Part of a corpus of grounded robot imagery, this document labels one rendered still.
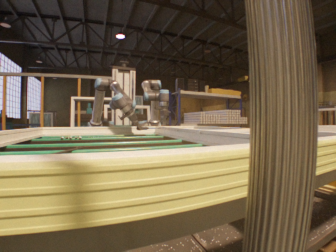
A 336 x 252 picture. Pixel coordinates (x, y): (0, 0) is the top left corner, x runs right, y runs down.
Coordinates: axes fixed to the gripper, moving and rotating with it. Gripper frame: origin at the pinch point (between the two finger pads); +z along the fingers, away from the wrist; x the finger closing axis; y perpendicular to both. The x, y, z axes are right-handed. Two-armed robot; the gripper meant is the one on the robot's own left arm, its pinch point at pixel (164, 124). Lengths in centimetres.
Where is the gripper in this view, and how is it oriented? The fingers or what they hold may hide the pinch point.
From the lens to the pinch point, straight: 175.3
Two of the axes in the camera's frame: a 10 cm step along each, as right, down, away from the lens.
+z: 0.0, 10.0, 0.2
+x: -3.6, -0.2, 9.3
